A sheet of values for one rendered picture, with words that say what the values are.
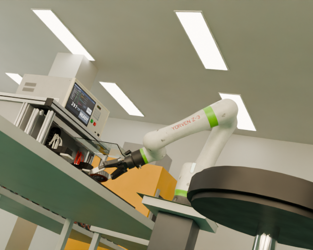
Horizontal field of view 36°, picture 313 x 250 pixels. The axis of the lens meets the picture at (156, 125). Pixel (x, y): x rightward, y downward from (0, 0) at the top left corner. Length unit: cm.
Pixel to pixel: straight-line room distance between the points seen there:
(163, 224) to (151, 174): 410
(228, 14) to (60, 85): 288
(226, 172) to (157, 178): 552
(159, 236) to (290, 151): 589
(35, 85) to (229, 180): 221
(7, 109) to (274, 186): 213
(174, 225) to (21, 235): 463
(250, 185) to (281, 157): 722
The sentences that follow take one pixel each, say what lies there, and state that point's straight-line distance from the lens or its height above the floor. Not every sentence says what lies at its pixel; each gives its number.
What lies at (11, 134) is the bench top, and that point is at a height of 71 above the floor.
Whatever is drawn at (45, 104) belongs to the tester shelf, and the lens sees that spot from 261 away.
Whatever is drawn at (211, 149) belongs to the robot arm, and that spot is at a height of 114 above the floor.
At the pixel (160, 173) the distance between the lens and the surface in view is 637.
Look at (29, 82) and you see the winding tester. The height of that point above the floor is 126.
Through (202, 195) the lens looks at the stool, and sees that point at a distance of 89.
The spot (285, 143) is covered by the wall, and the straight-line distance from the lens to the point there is 812.
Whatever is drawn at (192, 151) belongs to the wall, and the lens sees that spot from 845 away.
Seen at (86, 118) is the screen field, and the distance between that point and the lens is 291.
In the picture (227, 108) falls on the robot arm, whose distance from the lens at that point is 253.
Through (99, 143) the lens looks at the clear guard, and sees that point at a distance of 290.
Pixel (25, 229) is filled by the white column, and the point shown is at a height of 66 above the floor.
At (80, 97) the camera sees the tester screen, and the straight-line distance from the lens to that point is 284.
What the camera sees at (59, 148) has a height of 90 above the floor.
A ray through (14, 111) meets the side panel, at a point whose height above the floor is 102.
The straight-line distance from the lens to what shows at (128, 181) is 652.
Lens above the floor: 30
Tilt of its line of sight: 19 degrees up
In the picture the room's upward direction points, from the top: 18 degrees clockwise
